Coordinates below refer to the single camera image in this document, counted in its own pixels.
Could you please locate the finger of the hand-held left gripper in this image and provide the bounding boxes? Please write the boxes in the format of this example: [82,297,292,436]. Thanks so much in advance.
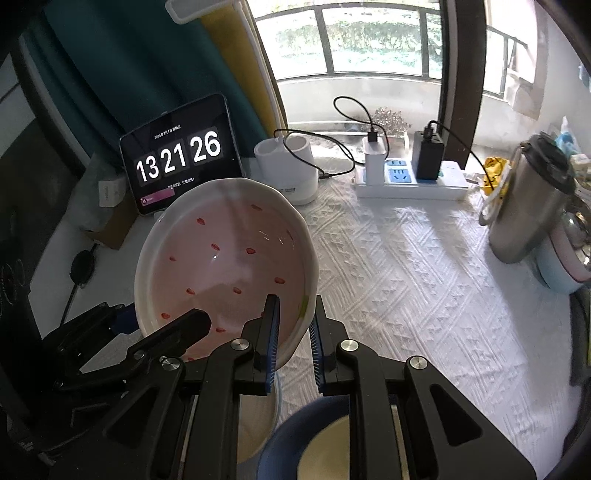
[41,302,138,371]
[122,308,211,376]

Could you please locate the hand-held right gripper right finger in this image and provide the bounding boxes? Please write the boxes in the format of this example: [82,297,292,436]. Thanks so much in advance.
[309,295,539,480]

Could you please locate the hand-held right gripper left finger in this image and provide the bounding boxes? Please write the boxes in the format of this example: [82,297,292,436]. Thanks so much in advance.
[48,294,281,480]

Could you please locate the cream plate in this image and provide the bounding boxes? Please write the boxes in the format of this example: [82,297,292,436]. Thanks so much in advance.
[235,382,279,466]

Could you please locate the pink dotted bowl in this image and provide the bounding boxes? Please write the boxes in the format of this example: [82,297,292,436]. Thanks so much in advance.
[133,178,320,373]

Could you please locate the dark blue bowl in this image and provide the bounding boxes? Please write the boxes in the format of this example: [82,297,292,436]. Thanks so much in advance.
[256,394,403,480]

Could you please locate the cream bowl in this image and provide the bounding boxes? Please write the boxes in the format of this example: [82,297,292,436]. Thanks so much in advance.
[295,406,399,480]

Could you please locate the white textured tablecloth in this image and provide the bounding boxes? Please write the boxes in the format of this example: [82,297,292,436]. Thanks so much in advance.
[41,152,591,480]

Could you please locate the small white box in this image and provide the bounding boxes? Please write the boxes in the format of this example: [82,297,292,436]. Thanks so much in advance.
[97,178,127,209]

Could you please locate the tablet with clock display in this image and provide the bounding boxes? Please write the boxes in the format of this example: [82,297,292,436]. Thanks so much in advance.
[119,93,246,217]

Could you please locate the white power strip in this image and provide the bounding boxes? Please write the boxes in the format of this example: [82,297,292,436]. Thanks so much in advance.
[354,158,470,200]

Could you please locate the black charger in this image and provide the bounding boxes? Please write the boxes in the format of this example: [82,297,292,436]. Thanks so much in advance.
[412,121,447,181]

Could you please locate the light blue bowl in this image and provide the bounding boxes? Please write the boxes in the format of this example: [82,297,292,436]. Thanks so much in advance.
[536,240,591,295]

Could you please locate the yellow packet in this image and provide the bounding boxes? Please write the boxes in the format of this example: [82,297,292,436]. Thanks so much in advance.
[482,157,509,193]

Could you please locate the teal curtain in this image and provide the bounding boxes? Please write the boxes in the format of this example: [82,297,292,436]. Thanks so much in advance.
[18,0,260,185]

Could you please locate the stainless steel tumbler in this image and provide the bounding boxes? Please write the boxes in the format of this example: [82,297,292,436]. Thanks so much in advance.
[478,133,576,265]

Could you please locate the plain pink bowl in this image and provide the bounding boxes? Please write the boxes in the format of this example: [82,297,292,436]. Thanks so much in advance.
[549,225,591,283]

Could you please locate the yellow curtain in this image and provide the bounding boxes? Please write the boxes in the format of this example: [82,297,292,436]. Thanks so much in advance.
[201,4,279,139]

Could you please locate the balcony railing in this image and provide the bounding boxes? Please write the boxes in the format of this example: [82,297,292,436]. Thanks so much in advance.
[253,4,529,100]

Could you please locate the white lamp head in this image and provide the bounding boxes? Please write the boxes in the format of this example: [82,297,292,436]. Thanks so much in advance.
[165,0,242,25]

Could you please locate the black round puck with cable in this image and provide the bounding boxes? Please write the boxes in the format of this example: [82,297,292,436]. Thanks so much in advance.
[59,242,99,329]

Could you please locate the black cable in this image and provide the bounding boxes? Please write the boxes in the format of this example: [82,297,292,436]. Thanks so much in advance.
[427,119,502,197]
[273,95,380,182]

